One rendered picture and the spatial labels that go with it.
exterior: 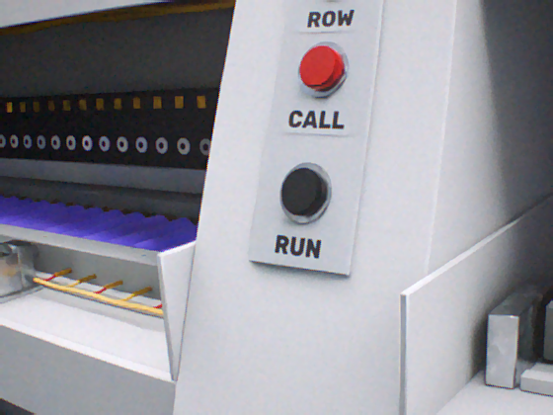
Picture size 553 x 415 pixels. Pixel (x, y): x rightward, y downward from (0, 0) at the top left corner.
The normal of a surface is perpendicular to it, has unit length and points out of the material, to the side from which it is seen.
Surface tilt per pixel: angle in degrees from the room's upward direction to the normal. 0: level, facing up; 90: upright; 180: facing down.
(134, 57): 90
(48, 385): 110
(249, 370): 90
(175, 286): 90
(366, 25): 90
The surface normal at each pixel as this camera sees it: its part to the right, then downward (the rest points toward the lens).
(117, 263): -0.59, 0.20
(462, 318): 0.81, 0.08
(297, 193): -0.57, -0.14
